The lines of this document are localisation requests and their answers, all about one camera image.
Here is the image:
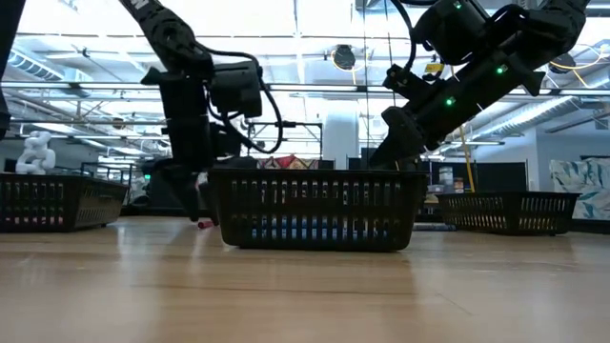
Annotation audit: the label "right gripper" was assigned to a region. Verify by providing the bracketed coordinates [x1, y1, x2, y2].
[369, 49, 547, 169]

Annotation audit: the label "yellow hanging cable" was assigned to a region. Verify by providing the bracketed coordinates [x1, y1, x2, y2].
[457, 124, 478, 194]

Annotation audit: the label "black plastic slotted basket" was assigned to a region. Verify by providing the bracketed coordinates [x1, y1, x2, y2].
[436, 190, 581, 237]
[208, 167, 429, 252]
[0, 171, 130, 233]

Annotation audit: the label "black background rig frame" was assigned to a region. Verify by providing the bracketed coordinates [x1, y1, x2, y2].
[245, 120, 325, 169]

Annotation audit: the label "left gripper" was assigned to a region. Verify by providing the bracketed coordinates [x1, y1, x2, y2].
[140, 65, 243, 227]

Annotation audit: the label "white square column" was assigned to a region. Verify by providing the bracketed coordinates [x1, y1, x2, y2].
[322, 99, 361, 172]

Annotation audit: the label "black partition panel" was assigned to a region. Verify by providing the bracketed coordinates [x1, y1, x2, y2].
[476, 161, 529, 192]
[347, 147, 382, 172]

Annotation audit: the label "pink yellow patterned cloth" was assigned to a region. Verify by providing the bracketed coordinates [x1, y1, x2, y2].
[259, 153, 321, 172]

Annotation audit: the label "black hanging cable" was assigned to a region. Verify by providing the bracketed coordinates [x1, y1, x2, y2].
[361, 0, 373, 168]

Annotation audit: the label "blue crayon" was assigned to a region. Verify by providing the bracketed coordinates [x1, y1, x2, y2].
[412, 222, 458, 233]

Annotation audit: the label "teal white patterned cloth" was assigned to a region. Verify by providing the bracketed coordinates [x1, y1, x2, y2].
[549, 157, 610, 221]

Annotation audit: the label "stacked storage boxes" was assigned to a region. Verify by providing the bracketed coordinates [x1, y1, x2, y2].
[437, 166, 466, 194]

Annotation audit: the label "black ceiling cable reel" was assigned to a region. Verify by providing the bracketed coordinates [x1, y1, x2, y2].
[547, 51, 578, 75]
[332, 44, 357, 72]

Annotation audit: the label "long ceiling light bar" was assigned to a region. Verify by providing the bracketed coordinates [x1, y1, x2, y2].
[0, 81, 610, 97]

